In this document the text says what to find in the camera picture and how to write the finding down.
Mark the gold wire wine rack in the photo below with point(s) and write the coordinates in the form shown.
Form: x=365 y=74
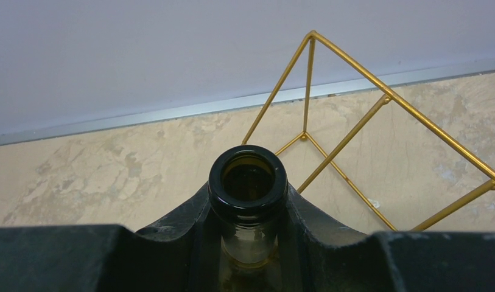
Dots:
x=417 y=158

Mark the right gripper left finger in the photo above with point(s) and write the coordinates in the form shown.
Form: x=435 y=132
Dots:
x=103 y=257

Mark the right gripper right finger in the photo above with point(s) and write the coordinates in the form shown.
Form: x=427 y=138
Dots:
x=319 y=253

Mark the dark wine bottle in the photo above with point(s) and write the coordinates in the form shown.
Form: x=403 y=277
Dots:
x=248 y=191

